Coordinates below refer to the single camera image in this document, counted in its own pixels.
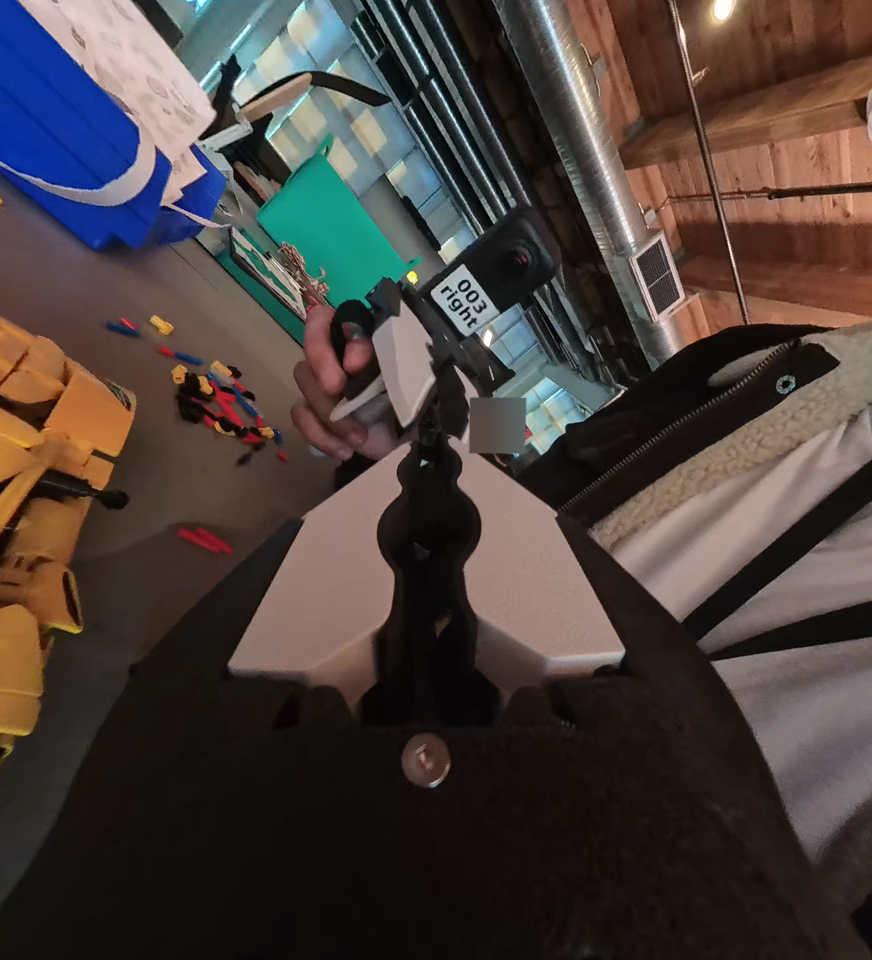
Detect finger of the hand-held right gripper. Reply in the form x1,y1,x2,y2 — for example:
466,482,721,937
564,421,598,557
424,363,482,447
370,309,442,430

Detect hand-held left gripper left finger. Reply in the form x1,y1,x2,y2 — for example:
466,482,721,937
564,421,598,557
227,442,423,706

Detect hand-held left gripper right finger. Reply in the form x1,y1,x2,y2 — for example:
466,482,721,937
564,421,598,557
436,441,627,706

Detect small black round brick piece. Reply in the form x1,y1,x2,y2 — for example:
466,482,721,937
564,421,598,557
412,416,448,474

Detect grey desk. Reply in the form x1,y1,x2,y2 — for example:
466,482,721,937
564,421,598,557
0,135,407,939

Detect person's right hand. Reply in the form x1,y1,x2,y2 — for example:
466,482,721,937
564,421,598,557
290,302,408,462

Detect dark green cutting mat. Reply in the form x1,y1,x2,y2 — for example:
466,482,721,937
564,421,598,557
215,223,311,348

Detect scattered small brick pins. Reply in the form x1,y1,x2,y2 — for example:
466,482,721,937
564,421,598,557
0,187,291,558

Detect person's torso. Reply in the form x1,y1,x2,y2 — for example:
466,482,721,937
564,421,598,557
514,311,872,960

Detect wooden board document stand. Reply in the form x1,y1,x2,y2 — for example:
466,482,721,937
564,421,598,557
202,69,393,153

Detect printed paper sheets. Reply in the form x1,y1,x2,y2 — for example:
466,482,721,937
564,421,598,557
157,141,216,208

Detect yellow brick toy car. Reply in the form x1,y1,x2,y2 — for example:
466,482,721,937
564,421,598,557
0,291,138,826

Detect white tape strip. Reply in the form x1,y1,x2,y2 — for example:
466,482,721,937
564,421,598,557
0,133,236,231

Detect patterned white paper bag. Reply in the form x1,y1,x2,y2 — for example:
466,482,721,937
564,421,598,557
19,0,219,145

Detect blue storage bin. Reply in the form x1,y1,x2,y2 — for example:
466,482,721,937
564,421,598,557
0,0,230,253

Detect white wall vent box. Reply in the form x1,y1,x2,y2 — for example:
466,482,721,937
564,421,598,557
626,231,689,325

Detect silver ventilation duct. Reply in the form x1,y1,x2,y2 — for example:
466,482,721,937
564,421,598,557
490,0,678,370

